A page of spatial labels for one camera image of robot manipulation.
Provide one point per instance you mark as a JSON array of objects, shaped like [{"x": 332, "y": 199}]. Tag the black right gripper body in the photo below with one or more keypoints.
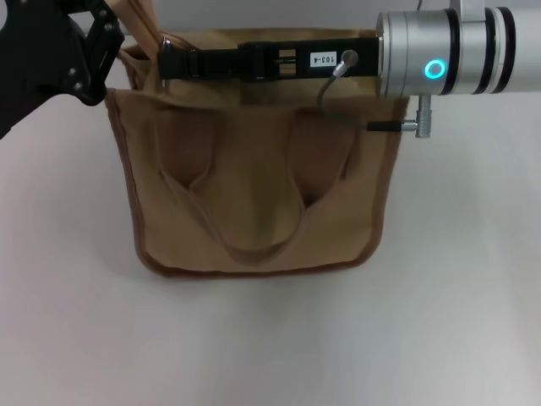
[{"x": 359, "y": 59}]

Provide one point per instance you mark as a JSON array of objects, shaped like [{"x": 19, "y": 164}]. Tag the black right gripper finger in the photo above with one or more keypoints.
[{"x": 203, "y": 63}]

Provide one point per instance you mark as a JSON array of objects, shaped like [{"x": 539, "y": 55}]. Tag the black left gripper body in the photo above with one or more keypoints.
[{"x": 34, "y": 55}]

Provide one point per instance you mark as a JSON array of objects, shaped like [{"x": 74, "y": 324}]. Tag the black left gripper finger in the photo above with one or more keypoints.
[
  {"x": 105, "y": 46},
  {"x": 84, "y": 5}
]

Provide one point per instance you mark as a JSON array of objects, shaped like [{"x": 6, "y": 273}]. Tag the silver metal zipper pull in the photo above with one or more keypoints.
[{"x": 165, "y": 42}]

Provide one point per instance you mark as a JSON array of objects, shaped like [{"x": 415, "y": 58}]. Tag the khaki canvas food bag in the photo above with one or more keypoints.
[{"x": 253, "y": 190}]

